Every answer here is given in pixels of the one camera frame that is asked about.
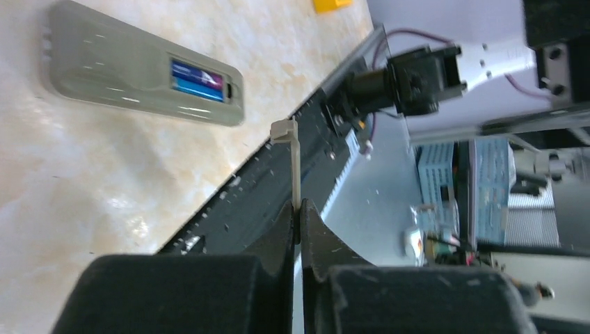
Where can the grey white remote control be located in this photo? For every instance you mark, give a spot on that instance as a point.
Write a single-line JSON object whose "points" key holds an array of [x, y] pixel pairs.
{"points": [[95, 58]]}

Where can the purple AAA battery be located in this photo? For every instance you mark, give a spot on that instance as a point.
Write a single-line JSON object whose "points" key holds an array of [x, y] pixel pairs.
{"points": [[197, 75]]}

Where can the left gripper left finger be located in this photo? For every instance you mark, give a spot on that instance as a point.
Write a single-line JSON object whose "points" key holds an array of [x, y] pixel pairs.
{"points": [[250, 292]]}

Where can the yellow battery cover block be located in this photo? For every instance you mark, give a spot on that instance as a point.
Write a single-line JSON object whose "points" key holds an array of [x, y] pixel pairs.
{"points": [[326, 6]]}

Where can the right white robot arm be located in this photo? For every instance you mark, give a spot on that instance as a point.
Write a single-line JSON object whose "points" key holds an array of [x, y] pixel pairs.
{"points": [[555, 44]]}

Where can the blue AAA battery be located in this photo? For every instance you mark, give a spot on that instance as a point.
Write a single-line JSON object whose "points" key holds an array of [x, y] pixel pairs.
{"points": [[197, 90]]}

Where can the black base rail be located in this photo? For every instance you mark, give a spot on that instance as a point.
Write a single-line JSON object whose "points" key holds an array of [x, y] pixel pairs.
{"points": [[248, 203]]}

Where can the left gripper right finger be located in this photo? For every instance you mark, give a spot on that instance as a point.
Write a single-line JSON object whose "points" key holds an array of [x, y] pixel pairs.
{"points": [[344, 293]]}

